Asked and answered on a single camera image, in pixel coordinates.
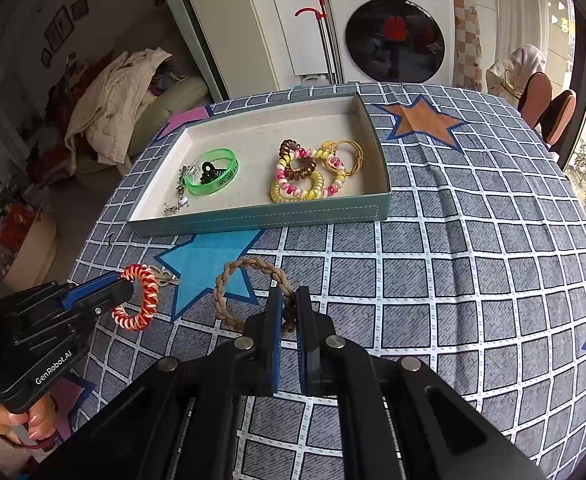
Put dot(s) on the teal shallow tray box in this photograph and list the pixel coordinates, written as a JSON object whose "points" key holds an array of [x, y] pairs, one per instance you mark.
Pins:
{"points": [[255, 135]]}

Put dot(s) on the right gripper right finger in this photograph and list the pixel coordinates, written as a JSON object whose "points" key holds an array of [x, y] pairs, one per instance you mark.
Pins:
{"points": [[399, 419]]}

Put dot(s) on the silver chain hair clip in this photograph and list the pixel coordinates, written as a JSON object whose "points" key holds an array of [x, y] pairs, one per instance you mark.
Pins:
{"points": [[182, 200]]}

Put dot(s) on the red handled mop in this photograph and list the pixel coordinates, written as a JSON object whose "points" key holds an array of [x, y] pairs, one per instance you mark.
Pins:
{"points": [[322, 22]]}

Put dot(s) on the checkered tile panel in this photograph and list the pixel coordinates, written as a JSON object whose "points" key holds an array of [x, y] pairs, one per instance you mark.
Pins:
{"points": [[467, 72]]}

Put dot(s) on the brown braided hair band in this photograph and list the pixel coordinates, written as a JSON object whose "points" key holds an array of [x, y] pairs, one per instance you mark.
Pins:
{"points": [[221, 292]]}

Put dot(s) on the checked blue tablecloth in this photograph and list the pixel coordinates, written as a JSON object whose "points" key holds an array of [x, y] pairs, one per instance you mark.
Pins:
{"points": [[479, 271]]}

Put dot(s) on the cream cloth on chair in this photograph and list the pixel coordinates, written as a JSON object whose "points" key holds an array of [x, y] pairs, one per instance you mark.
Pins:
{"points": [[508, 78]]}

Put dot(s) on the green sofa armchair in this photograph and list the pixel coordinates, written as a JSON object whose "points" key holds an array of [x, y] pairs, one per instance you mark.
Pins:
{"points": [[101, 179]]}

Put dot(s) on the green translucent bangle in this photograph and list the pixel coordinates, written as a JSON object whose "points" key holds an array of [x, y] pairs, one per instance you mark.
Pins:
{"points": [[222, 158]]}

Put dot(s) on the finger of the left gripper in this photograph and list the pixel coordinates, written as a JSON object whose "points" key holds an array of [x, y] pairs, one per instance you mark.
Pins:
{"points": [[106, 298], [88, 288]]}

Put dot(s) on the white cabinet door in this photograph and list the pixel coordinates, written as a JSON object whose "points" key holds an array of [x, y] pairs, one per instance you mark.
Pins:
{"points": [[292, 37]]}

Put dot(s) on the white washing machine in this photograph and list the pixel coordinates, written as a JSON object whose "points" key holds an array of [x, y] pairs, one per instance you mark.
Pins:
{"points": [[410, 41]]}

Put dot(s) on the cream jacket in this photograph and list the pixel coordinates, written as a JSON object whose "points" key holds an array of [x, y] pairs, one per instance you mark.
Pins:
{"points": [[107, 112]]}

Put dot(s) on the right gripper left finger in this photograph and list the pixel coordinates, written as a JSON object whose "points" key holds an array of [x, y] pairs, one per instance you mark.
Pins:
{"points": [[178, 419]]}

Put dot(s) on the brown chair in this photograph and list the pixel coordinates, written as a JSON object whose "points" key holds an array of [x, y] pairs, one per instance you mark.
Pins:
{"points": [[557, 116], [535, 98]]}

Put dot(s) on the black hair claw clip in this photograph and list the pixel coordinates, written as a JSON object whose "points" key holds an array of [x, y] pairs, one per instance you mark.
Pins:
{"points": [[210, 172]]}

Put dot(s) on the left hand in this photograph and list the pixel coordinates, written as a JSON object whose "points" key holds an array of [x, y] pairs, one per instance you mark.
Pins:
{"points": [[40, 421]]}

